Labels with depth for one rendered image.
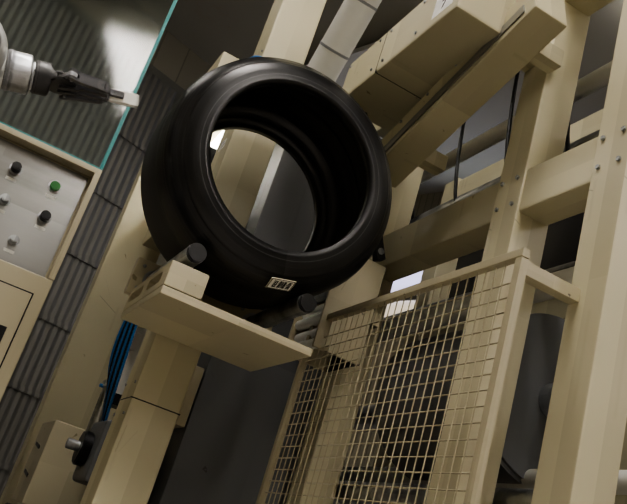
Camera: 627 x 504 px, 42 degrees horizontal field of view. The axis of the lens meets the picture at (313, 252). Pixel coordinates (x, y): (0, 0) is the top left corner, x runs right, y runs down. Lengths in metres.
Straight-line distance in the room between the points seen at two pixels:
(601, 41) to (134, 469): 3.94
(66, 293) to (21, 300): 3.03
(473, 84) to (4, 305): 1.39
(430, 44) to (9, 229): 1.29
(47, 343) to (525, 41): 3.97
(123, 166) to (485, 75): 3.93
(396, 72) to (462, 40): 0.25
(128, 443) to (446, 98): 1.17
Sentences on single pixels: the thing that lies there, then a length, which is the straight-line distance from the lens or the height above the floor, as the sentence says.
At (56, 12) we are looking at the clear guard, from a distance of 2.77.
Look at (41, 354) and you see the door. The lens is 5.38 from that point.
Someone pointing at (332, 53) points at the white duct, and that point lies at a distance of 3.07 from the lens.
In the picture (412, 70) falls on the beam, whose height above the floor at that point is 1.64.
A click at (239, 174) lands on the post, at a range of 2.29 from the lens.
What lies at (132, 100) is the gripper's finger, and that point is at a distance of 1.98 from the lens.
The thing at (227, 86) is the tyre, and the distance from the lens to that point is 1.93.
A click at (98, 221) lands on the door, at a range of 5.60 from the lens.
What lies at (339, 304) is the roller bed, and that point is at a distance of 2.25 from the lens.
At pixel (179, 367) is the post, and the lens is 2.12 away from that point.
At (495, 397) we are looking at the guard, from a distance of 1.47.
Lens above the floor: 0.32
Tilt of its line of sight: 22 degrees up
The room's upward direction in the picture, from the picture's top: 18 degrees clockwise
